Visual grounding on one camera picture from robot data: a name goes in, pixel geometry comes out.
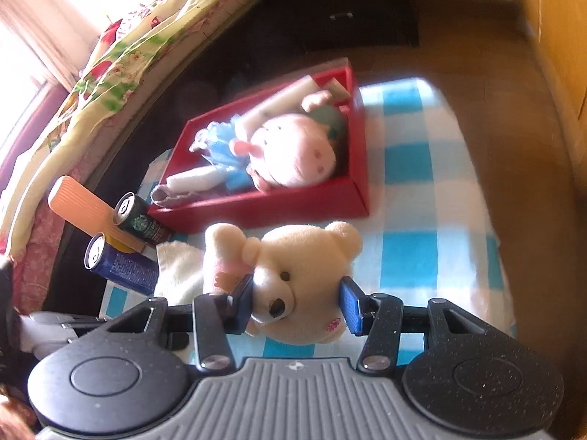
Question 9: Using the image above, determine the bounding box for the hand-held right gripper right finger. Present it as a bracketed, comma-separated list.
[338, 276, 482, 374]

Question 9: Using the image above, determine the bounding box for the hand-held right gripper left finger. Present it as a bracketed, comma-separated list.
[98, 274, 256, 373]

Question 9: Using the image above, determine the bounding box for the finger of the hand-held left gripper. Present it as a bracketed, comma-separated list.
[21, 311, 104, 359]

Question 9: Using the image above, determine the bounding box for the cream teddy bear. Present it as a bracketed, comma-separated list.
[203, 221, 364, 347]

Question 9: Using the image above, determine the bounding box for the red box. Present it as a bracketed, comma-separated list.
[147, 58, 370, 234]

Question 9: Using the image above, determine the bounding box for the white sponge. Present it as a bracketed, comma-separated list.
[165, 165, 230, 193]

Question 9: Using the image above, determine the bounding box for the blue face mask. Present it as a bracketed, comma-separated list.
[202, 117, 260, 191]

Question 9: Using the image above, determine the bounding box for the pink pig plush toy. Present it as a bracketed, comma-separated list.
[248, 89, 349, 193]

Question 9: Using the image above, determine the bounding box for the cream sponge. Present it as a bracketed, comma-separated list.
[238, 76, 322, 129]

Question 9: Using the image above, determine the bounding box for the pale fluffy towel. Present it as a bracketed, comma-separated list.
[153, 241, 212, 305]

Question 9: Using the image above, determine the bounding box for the pink patterned bed sheet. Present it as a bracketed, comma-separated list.
[0, 202, 69, 280]

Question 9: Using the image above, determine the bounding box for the blue drink can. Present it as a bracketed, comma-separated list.
[84, 233, 159, 295]

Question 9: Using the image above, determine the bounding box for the blue checkered cloth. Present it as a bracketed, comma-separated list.
[98, 77, 517, 367]

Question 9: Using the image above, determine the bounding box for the dark green drink can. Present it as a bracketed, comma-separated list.
[113, 192, 174, 246]

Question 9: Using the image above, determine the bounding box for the orange ribbed block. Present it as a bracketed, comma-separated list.
[48, 175, 143, 255]

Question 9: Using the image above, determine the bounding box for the floral bedsheet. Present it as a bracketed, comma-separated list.
[0, 0, 260, 257]

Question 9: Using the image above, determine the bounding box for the dark cabinet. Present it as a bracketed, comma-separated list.
[257, 0, 420, 49]

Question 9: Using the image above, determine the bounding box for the wooden furniture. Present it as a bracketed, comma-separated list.
[514, 0, 587, 157]

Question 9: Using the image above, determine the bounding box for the dark bed frame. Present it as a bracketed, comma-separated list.
[41, 0, 276, 312]

